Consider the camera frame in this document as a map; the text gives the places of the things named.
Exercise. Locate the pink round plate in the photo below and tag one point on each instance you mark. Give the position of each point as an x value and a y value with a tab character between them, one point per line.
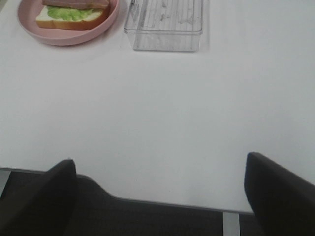
29	9

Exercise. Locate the long bacon strip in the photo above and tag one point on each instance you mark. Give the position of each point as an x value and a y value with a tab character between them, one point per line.
78	4

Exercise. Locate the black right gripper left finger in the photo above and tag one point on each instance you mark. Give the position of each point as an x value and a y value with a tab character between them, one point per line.
44	207

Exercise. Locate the bread slice from box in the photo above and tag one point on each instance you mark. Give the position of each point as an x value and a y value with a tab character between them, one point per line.
89	23

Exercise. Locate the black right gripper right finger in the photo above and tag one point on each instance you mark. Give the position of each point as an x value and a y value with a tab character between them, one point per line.
283	203

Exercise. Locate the clear plastic box right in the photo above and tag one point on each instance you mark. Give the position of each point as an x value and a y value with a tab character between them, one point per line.
164	25

